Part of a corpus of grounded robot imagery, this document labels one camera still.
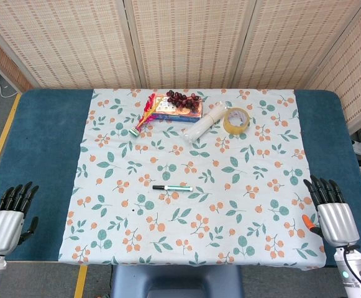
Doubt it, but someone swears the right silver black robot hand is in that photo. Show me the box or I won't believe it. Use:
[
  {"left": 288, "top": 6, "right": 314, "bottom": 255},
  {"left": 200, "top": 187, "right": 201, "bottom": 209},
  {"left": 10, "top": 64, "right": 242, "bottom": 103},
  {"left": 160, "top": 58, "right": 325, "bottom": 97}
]
[{"left": 302, "top": 174, "right": 361, "bottom": 248}]

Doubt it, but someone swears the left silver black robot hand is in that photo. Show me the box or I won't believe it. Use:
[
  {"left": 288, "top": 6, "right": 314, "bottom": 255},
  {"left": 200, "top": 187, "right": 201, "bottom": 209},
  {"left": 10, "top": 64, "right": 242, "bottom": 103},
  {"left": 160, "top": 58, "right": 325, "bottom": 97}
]
[{"left": 0, "top": 181, "right": 40, "bottom": 256}]

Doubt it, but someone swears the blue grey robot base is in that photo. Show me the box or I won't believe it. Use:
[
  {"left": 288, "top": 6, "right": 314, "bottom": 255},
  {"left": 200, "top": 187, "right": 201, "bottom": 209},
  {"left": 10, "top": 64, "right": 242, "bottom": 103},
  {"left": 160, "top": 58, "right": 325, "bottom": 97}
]
[{"left": 109, "top": 264, "right": 245, "bottom": 298}]

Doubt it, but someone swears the blue felt table cover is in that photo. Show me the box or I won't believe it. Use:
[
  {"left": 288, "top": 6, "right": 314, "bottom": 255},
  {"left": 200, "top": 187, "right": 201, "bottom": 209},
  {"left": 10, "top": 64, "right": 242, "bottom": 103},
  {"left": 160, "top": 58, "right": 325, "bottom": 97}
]
[{"left": 0, "top": 89, "right": 361, "bottom": 268}]

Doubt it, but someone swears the yellow floor tape strip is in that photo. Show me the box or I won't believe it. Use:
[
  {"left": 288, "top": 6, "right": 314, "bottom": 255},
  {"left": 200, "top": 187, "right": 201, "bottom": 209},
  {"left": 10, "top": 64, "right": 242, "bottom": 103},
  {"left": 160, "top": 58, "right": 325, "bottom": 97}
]
[
  {"left": 0, "top": 93, "right": 22, "bottom": 201},
  {"left": 73, "top": 265, "right": 88, "bottom": 298}
]

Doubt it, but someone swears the clear packing tape roll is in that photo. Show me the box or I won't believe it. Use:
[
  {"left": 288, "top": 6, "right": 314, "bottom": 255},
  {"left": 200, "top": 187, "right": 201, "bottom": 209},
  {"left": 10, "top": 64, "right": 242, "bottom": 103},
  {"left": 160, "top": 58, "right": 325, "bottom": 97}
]
[{"left": 222, "top": 107, "right": 251, "bottom": 135}]

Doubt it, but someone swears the floral print tablecloth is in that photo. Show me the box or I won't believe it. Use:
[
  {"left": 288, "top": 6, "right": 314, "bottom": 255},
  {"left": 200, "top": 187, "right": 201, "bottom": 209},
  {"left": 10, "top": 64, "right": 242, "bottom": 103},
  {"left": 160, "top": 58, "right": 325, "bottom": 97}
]
[{"left": 58, "top": 88, "right": 327, "bottom": 269}]

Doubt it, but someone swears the red yellow feather shuttlecock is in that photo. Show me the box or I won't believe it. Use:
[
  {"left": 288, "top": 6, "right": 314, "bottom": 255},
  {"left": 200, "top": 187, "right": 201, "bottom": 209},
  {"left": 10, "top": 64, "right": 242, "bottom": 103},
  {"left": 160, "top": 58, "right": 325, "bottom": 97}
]
[{"left": 129, "top": 93, "right": 158, "bottom": 138}]

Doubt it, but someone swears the colourful flat cardboard box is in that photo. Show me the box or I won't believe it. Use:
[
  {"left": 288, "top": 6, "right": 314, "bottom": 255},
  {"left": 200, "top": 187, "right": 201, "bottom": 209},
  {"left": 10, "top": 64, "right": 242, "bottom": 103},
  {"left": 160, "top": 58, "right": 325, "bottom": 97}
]
[{"left": 150, "top": 94, "right": 204, "bottom": 124}]

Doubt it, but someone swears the dark red grape bunch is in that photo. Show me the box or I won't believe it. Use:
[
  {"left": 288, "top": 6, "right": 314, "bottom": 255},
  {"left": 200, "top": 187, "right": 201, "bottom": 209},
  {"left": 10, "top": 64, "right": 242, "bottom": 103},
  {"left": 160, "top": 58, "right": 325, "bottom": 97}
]
[{"left": 166, "top": 89, "right": 201, "bottom": 111}]

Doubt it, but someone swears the white cable tie bundle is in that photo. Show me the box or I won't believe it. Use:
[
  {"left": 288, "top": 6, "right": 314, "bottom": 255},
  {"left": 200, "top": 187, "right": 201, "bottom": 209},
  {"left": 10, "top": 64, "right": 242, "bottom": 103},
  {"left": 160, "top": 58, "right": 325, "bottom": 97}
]
[{"left": 184, "top": 101, "right": 230, "bottom": 144}]

